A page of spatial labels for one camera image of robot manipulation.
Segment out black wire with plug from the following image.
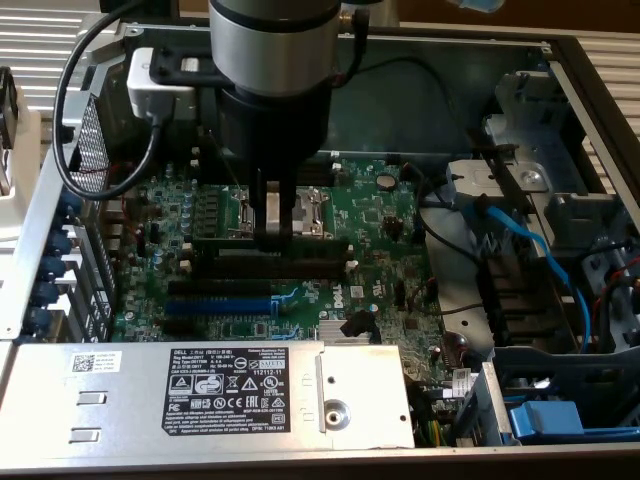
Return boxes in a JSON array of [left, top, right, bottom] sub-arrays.
[[332, 54, 481, 151]]

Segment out metal CPU socket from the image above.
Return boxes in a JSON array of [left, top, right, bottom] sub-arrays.
[[227, 184, 339, 242]]

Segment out black graphics card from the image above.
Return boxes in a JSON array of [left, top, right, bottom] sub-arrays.
[[0, 67, 20, 150]]

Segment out grey metal PC case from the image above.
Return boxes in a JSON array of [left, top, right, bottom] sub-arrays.
[[0, 19, 640, 480]]

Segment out blue expansion slot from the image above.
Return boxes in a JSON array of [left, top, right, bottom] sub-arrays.
[[163, 297, 275, 316]]

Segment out thin red wire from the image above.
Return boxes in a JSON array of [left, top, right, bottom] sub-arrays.
[[79, 162, 157, 236]]

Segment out blue SATA wire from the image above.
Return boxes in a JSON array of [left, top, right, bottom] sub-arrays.
[[462, 197, 594, 354]]

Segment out silver power supply unit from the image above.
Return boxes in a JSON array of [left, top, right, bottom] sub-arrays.
[[0, 342, 416, 451]]

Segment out black camera cable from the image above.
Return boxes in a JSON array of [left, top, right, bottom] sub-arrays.
[[51, 0, 176, 202]]

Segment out red black wire bundle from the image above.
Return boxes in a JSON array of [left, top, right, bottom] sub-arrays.
[[577, 237, 640, 346]]

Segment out black plastic bar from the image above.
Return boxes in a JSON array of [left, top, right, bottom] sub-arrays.
[[469, 127, 535, 217]]

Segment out black cable connector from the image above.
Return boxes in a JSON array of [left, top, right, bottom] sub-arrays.
[[338, 310, 379, 344]]

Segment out blue plastic drive latch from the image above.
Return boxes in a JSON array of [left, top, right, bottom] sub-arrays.
[[504, 398, 640, 446]]

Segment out green Dell motherboard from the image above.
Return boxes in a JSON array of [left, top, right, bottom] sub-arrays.
[[107, 157, 451, 401]]

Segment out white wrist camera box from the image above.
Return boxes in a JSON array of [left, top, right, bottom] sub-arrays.
[[126, 46, 197, 121]]

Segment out grey metal disk bay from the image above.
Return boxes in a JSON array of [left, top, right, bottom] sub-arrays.
[[444, 69, 640, 351]]

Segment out yellow green wire bundle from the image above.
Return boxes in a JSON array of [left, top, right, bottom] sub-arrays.
[[412, 379, 454, 449]]

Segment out short black expansion slot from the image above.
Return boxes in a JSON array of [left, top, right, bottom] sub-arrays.
[[160, 318, 197, 337]]

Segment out blue card latch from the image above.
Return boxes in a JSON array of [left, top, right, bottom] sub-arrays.
[[49, 227, 76, 256], [33, 280, 60, 307], [25, 305, 54, 335], [39, 254, 67, 281], [58, 191, 85, 221]]

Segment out silver chipset heat sink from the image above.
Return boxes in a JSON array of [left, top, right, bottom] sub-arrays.
[[318, 319, 381, 346]]

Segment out RAM slot white clips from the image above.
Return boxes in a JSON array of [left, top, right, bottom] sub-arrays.
[[182, 242, 354, 256], [189, 158, 346, 176], [189, 144, 344, 163], [177, 258, 359, 273]]

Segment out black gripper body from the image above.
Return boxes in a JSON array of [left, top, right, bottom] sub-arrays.
[[219, 85, 334, 175]]

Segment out thin socket locking lever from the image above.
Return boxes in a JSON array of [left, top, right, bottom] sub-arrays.
[[207, 128, 245, 194]]

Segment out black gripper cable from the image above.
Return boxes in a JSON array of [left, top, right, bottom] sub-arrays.
[[339, 7, 372, 89]]

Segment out green RAM stick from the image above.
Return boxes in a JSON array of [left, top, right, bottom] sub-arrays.
[[192, 235, 352, 257]]

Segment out long black expansion slot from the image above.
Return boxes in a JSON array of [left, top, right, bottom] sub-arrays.
[[166, 278, 275, 297]]

